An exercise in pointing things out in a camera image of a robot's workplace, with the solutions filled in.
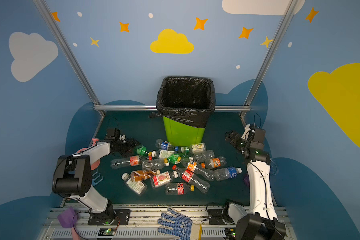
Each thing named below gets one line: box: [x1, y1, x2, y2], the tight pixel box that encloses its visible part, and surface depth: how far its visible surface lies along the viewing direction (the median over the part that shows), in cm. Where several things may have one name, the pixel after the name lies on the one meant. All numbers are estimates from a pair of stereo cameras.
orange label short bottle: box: [206, 156, 227, 169], surface depth 92 cm
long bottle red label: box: [172, 164, 211, 194], surface depth 85 cm
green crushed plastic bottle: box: [133, 145, 153, 157], surface depth 96 cm
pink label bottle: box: [150, 170, 179, 188], surface depth 86 cm
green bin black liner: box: [149, 75, 216, 147], surface depth 89 cm
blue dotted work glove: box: [157, 206, 202, 240], surface depth 73 cm
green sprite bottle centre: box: [168, 153, 182, 164], surface depth 92 cm
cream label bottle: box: [181, 142, 206, 154], surface depth 98 cm
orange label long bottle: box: [186, 156, 215, 182], surface depth 87 cm
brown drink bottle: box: [130, 169, 161, 182], surface depth 83 cm
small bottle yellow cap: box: [165, 182, 195, 195], surface depth 81 cm
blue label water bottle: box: [213, 166, 243, 181], surface depth 87 cm
